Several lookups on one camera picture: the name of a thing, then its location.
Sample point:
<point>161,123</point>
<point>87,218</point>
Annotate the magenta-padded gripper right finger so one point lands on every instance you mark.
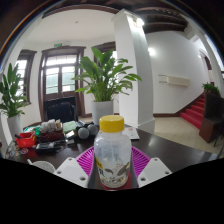
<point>153,170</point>

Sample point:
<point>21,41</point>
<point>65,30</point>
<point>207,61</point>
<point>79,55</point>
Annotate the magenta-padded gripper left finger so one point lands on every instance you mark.
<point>71,170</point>

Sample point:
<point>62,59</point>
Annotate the clear bottle with yellow cap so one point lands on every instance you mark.
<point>112,153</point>

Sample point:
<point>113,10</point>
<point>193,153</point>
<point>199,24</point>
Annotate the white speckled mug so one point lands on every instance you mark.
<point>43,165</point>

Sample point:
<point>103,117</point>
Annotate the flat black device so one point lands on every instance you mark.
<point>46,147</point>

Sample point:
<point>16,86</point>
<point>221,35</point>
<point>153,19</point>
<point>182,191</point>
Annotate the grey ball microphone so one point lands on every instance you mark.
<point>83,133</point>
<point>93,129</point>

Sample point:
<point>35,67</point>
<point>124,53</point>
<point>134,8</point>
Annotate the printed paper leaflet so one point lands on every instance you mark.
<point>132,133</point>

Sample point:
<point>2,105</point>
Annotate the green notebook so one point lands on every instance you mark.
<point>70,127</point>

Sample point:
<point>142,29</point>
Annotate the brown tray with white jars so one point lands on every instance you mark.
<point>51,131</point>

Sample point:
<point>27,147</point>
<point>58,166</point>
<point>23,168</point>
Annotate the round colourful sticker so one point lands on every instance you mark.
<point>24,151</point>
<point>15,152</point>

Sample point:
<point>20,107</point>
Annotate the red box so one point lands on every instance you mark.
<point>26,140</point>

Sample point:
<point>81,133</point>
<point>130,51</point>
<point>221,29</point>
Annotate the black chair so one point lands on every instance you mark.
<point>60,111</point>

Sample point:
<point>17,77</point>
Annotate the red carpeted staircase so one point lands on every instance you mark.
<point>195,115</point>

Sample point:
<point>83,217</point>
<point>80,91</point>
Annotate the dark wooden cabinet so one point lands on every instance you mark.
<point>211,120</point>

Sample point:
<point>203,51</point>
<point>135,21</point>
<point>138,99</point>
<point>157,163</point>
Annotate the brown wooden double door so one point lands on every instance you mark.
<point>60,76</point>

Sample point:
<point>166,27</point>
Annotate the leafy plant in white pot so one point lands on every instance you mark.
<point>11,93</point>
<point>105,76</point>

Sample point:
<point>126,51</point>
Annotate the small green plant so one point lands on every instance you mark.
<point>210,88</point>

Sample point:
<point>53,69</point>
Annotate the brown framed window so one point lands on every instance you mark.
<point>106,48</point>
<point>23,73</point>

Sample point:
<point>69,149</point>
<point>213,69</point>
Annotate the green exit sign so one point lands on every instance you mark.
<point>57,44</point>

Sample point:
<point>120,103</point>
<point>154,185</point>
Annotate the white wall radiator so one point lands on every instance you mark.
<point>176,80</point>

